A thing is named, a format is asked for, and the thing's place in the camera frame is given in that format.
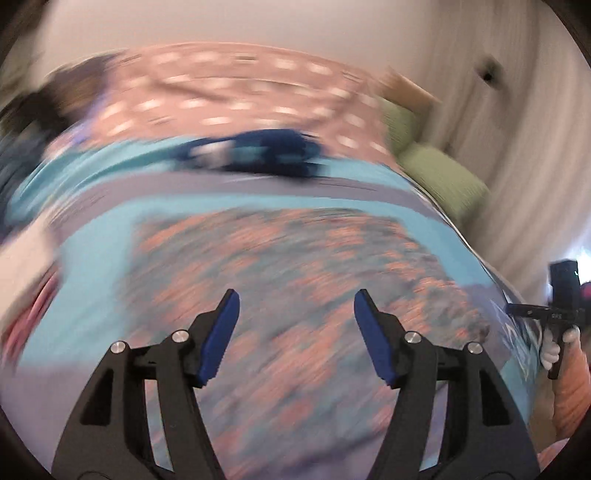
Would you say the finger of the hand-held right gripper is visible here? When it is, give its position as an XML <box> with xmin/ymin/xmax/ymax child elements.
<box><xmin>505</xmin><ymin>302</ymin><xmax>552</xmax><ymax>320</ymax></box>

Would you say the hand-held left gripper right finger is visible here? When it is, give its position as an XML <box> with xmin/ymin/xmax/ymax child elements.
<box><xmin>353</xmin><ymin>289</ymin><xmax>541</xmax><ymax>480</ymax></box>

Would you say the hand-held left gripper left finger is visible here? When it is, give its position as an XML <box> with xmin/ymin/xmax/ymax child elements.
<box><xmin>52</xmin><ymin>289</ymin><xmax>241</xmax><ymax>480</ymax></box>

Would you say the floral shirt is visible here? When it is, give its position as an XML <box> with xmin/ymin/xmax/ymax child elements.
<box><xmin>124</xmin><ymin>207</ymin><xmax>493</xmax><ymax>464</ymax></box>

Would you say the person's right forearm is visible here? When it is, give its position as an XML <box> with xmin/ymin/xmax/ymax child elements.
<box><xmin>549</xmin><ymin>340</ymin><xmax>591</xmax><ymax>441</ymax></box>

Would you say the person's right hand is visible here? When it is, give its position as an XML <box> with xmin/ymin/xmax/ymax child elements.
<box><xmin>539</xmin><ymin>325</ymin><xmax>581</xmax><ymax>371</ymax></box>

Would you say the blue patterned bedsheet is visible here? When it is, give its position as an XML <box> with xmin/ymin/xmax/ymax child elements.
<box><xmin>0</xmin><ymin>137</ymin><xmax>546</xmax><ymax>480</ymax></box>

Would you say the green plain pillow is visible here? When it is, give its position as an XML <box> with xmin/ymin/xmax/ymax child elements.
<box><xmin>396</xmin><ymin>140</ymin><xmax>491</xmax><ymax>223</ymax></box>

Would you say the white curtain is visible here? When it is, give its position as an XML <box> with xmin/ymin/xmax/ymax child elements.
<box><xmin>416</xmin><ymin>0</ymin><xmax>591</xmax><ymax>303</ymax></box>

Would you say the navy star-print garment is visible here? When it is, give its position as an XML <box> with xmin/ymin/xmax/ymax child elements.
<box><xmin>172</xmin><ymin>128</ymin><xmax>325</xmax><ymax>179</ymax></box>

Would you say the white pink striped cloth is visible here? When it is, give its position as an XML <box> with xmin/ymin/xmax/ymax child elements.
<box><xmin>0</xmin><ymin>220</ymin><xmax>62</xmax><ymax>372</ymax></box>

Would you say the green ribbed pillow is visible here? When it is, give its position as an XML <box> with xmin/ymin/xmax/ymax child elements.
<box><xmin>379</xmin><ymin>99</ymin><xmax>424</xmax><ymax>153</ymax></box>

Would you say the pink polka-dot sheet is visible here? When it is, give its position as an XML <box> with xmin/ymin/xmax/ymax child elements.
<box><xmin>46</xmin><ymin>43</ymin><xmax>394</xmax><ymax>161</ymax></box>

